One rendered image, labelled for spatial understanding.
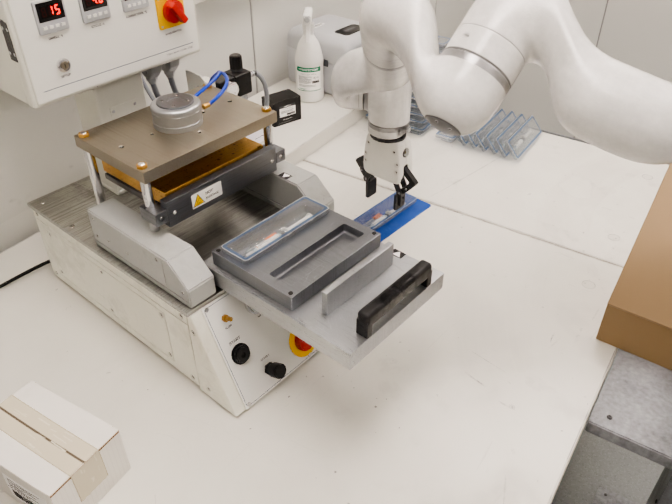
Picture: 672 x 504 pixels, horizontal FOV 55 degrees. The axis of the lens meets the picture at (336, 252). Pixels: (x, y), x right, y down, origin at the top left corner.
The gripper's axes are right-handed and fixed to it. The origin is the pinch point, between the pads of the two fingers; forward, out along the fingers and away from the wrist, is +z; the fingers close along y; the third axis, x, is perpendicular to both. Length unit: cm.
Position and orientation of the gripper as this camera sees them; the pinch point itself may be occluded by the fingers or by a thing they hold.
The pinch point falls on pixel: (384, 195)
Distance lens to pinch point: 143.8
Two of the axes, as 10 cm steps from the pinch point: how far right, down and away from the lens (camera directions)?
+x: -6.6, 4.6, -6.0
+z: 0.0, 7.9, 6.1
